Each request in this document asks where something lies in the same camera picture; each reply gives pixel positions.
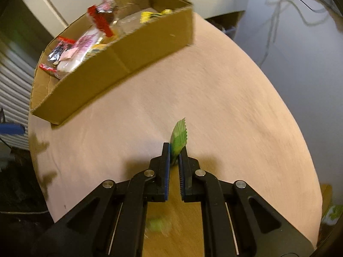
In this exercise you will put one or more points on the green snack bag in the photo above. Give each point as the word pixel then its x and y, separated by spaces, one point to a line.
pixel 332 214

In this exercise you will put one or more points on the red top date snack bag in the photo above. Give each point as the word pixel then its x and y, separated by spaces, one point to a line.
pixel 104 16

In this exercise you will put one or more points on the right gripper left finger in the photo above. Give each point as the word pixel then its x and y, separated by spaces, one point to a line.
pixel 110 221

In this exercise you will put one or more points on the red dark snack packet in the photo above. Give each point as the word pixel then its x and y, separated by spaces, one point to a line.
pixel 53 59

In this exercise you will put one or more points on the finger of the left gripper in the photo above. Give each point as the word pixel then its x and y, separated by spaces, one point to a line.
pixel 12 129

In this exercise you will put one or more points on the brown cardboard box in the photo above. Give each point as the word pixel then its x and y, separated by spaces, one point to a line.
pixel 133 46

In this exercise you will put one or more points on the green candy packet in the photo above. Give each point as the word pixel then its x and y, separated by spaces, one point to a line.
pixel 178 139

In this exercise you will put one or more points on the packaged bread slice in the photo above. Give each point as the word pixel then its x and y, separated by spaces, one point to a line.
pixel 71 58

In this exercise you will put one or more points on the yellow candy packet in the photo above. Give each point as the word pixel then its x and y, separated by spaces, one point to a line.
pixel 146 16

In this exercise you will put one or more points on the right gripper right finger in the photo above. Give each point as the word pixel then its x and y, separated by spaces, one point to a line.
pixel 236 220

